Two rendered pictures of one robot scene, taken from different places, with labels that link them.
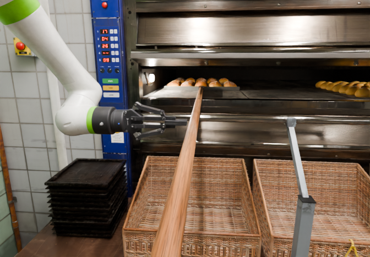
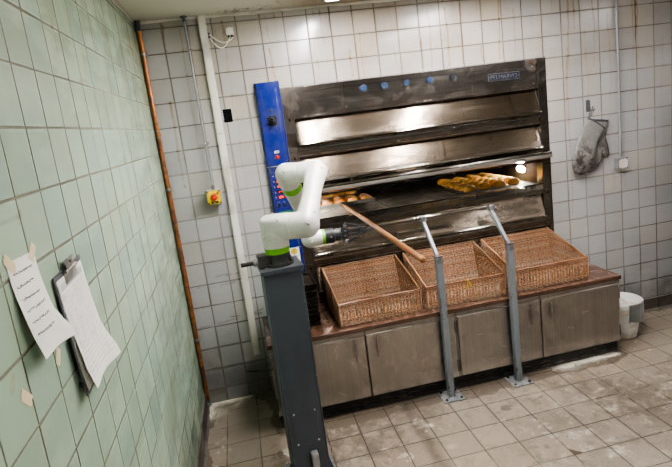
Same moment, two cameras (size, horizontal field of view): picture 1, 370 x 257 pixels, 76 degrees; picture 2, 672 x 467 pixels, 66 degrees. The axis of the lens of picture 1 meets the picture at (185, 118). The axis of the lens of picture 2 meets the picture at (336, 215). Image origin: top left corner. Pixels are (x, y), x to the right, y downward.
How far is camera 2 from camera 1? 2.43 m
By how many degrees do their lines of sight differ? 15
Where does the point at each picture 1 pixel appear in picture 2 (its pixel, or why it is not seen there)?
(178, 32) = (333, 167)
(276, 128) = (414, 226)
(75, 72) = not seen: hidden behind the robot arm
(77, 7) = (253, 160)
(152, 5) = (311, 151)
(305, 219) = (439, 266)
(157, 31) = not seen: hidden behind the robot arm
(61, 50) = not seen: hidden behind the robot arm
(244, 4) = (376, 142)
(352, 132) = (465, 219)
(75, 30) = (251, 177)
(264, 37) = (394, 163)
